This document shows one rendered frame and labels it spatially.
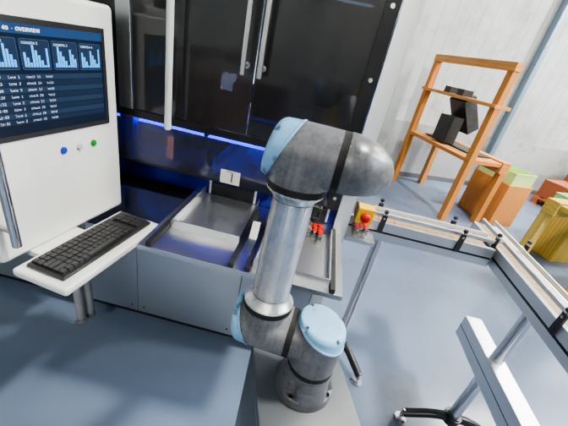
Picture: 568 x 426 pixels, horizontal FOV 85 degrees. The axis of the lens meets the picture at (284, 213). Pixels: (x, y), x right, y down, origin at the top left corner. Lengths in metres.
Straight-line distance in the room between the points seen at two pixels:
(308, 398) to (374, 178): 0.54
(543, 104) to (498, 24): 1.68
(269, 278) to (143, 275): 1.23
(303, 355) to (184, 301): 1.16
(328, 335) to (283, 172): 0.38
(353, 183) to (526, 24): 5.84
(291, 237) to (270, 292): 0.14
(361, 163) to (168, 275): 1.38
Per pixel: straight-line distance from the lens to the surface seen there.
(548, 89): 6.90
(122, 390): 1.85
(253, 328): 0.75
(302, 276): 1.05
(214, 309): 1.79
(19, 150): 1.18
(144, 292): 1.91
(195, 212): 1.34
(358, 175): 0.55
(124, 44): 1.43
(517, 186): 4.97
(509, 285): 1.62
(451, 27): 5.59
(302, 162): 0.55
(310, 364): 0.78
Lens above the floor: 1.54
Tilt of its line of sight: 27 degrees down
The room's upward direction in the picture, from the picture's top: 13 degrees clockwise
